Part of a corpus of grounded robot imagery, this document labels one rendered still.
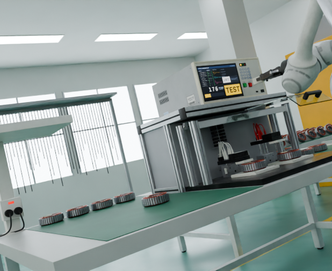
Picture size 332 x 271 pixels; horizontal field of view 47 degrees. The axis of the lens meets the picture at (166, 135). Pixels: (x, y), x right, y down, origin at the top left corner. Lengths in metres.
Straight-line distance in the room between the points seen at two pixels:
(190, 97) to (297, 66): 0.55
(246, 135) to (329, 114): 3.59
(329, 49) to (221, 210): 0.77
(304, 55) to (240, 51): 4.50
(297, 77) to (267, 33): 7.07
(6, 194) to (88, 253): 0.95
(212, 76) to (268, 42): 6.73
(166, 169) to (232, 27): 4.39
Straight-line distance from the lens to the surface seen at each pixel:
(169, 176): 1.86
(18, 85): 8.11
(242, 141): 2.04
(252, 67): 2.04
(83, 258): 1.01
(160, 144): 1.86
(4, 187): 1.91
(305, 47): 1.50
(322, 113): 5.64
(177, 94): 1.91
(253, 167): 1.66
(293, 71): 1.52
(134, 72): 9.14
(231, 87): 1.89
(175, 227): 1.13
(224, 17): 6.06
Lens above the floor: 0.93
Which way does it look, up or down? 3 degrees up
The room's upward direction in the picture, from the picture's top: 13 degrees counter-clockwise
